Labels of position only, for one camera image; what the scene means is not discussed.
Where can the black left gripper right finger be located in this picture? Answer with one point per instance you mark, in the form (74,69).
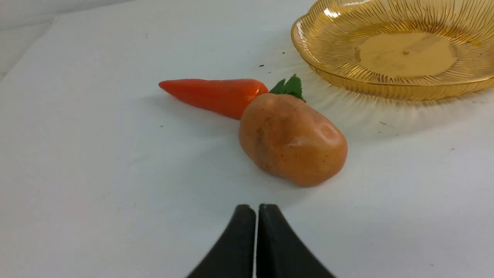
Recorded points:
(280,252)

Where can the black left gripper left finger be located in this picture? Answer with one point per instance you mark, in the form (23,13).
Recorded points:
(232,256)

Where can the brown toy potato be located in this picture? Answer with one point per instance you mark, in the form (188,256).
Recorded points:
(287,138)

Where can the orange toy carrot with leaves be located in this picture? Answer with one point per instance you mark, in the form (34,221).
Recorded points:
(228,97)

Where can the amber glass plate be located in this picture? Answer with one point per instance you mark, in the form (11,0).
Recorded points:
(400,49)

